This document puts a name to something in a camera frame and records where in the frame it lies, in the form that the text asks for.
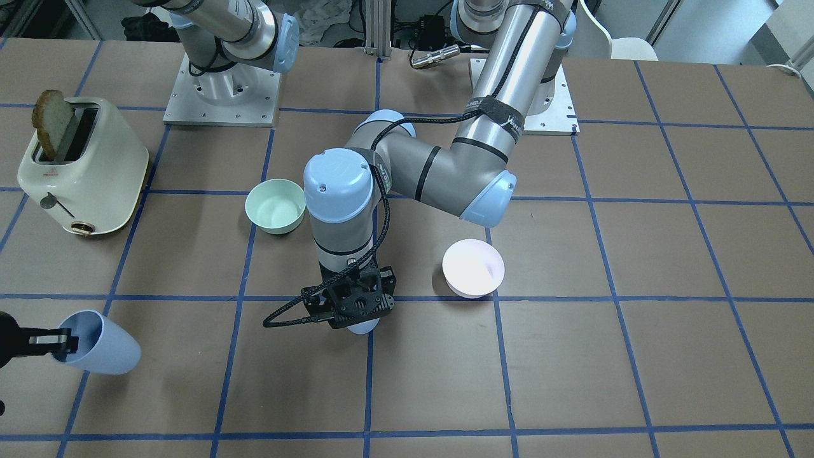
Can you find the brown bread slice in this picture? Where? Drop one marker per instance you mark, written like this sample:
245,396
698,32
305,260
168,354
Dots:
54,120

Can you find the silver cylinder tool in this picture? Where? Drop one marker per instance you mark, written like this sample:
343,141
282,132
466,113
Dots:
435,58

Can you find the light blue table cup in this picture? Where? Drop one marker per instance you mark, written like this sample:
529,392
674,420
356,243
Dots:
364,327

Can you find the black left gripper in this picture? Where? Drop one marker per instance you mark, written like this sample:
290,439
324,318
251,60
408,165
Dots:
386,280

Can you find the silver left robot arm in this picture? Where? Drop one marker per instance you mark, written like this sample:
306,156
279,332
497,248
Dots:
455,163

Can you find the mint green bowl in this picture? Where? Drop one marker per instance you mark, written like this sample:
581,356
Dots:
276,206

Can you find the cream white toaster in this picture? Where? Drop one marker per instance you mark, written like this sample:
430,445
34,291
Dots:
93,186

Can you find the white chair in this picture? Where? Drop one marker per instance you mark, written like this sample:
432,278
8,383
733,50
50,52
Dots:
592,41

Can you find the pink bowl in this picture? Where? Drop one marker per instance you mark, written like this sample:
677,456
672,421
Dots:
473,268

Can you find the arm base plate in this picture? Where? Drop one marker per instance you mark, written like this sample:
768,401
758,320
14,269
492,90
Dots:
242,96
547,107

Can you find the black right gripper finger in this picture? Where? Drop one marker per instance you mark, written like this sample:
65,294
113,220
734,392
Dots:
40,342

